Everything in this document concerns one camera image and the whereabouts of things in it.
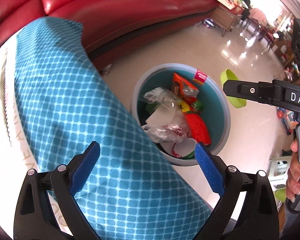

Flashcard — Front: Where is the lime green plastic cup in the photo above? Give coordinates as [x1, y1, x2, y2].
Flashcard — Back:
[220, 68, 247, 108]

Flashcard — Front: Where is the clear plastic bag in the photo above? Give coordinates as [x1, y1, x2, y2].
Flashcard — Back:
[141, 121, 190, 144]

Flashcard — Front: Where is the white paper towel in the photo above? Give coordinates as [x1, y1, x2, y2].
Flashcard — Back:
[146, 105, 177, 127]

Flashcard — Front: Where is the clear green printed wrapper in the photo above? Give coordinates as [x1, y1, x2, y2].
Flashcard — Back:
[143, 87, 181, 109]

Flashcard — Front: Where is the blue round trash bin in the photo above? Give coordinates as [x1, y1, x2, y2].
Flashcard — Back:
[130, 63, 231, 155]

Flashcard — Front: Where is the person's right hand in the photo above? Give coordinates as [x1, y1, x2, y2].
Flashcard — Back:
[286, 139, 300, 202]

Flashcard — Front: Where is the white plastic stool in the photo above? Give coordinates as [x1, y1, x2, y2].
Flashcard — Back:
[268, 155, 291, 189]

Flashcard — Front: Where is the red label on bin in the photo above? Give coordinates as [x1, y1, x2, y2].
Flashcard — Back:
[193, 69, 207, 86]

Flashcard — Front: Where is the orange mesh bag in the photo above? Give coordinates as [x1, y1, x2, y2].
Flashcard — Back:
[185, 112, 212, 146]

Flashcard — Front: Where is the instant noodle cup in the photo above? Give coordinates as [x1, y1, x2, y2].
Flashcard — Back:
[160, 138, 197, 159]

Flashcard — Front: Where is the orange red snack wrapper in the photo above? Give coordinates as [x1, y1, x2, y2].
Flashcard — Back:
[171, 73, 199, 105]

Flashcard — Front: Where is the patterned tablecloth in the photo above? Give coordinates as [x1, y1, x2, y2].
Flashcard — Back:
[13, 17, 211, 239]

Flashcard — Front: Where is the wooden side table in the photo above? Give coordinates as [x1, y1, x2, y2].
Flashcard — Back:
[210, 0, 243, 37]

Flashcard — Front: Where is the small ball on floor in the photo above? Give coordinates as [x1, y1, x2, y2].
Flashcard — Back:
[203, 18, 215, 29]

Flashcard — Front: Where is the red leather sofa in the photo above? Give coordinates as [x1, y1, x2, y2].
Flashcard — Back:
[0, 0, 218, 70]

